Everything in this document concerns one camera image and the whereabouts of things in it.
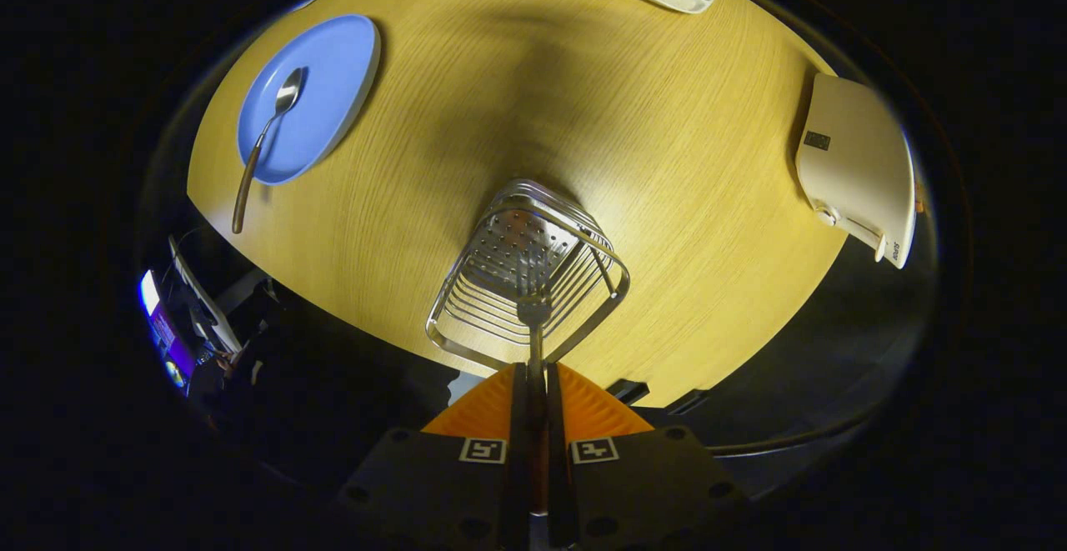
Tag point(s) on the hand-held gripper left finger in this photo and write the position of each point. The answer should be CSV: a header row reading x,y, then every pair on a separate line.
x,y
518,451

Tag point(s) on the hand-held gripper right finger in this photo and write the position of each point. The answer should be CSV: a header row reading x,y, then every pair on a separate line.
x,y
560,451

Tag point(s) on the metal fork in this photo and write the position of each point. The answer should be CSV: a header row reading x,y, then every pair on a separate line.
x,y
534,313

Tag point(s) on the white-edged flat panel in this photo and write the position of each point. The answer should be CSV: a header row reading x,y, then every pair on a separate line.
x,y
204,301

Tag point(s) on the lit computer screen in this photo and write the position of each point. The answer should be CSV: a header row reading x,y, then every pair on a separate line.
x,y
158,326

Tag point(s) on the blue round plate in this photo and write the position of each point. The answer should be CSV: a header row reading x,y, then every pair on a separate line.
x,y
333,92

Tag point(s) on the white toaster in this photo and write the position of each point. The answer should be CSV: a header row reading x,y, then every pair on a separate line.
x,y
850,159

